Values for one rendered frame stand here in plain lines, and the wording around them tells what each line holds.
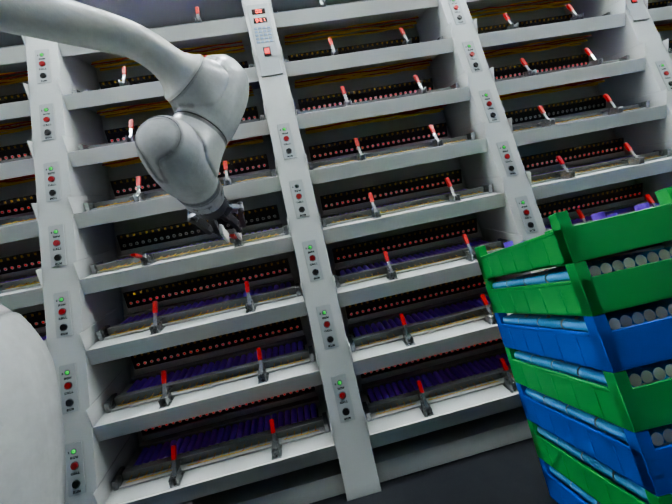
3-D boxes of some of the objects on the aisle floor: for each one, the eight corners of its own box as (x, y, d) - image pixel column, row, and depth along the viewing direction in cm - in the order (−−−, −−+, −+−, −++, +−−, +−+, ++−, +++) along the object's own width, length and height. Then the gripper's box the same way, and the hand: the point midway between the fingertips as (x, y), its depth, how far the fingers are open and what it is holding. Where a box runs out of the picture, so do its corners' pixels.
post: (613, 421, 92) (442, -67, 122) (584, 430, 91) (418, -64, 121) (561, 402, 112) (424, -14, 141) (536, 409, 111) (404, -12, 140)
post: (381, 491, 85) (259, -47, 114) (347, 501, 84) (232, -44, 113) (368, 457, 104) (267, 5, 134) (341, 465, 103) (244, 8, 133)
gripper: (168, 220, 67) (207, 255, 90) (244, 205, 69) (264, 243, 91) (166, 189, 69) (204, 230, 92) (239, 176, 71) (259, 219, 94)
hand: (231, 232), depth 88 cm, fingers open, 3 cm apart
